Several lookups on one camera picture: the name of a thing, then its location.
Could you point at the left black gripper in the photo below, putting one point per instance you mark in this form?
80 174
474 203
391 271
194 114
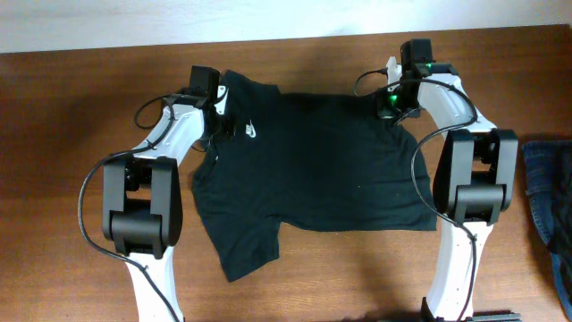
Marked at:
220 135

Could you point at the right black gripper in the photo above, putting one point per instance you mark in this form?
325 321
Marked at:
387 113

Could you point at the black nike t-shirt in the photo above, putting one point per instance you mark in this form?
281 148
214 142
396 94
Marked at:
320 162

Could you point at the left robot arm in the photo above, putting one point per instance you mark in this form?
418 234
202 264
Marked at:
142 204

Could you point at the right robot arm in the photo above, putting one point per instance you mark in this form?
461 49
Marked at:
474 179

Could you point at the blue denim jeans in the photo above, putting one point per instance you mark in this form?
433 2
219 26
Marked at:
548 188

